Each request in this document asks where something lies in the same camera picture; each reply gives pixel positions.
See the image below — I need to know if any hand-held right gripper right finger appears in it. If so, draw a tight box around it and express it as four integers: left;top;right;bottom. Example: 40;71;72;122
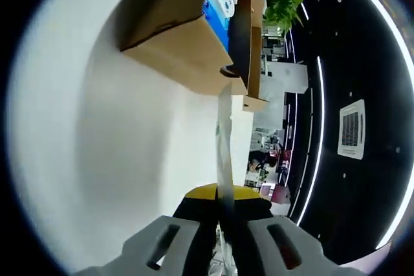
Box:
230;185;338;276

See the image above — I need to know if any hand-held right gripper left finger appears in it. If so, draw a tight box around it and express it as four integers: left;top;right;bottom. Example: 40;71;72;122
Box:
122;182;220;276

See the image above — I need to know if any dark blue soft sachet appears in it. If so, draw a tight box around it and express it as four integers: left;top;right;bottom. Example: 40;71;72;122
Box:
212;81;239;276

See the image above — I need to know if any brown cardboard shoe box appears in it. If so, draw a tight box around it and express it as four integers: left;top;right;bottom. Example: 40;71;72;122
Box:
118;0;269;114

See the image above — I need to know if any blue soft wet wipes pack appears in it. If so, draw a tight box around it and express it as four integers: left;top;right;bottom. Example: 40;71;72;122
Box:
201;0;239;54

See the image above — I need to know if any white ceiling air vent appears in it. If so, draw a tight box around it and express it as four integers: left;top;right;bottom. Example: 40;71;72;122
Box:
337;98;367;160

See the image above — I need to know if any green plant in white pot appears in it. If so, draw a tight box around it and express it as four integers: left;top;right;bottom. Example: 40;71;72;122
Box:
262;0;305;37

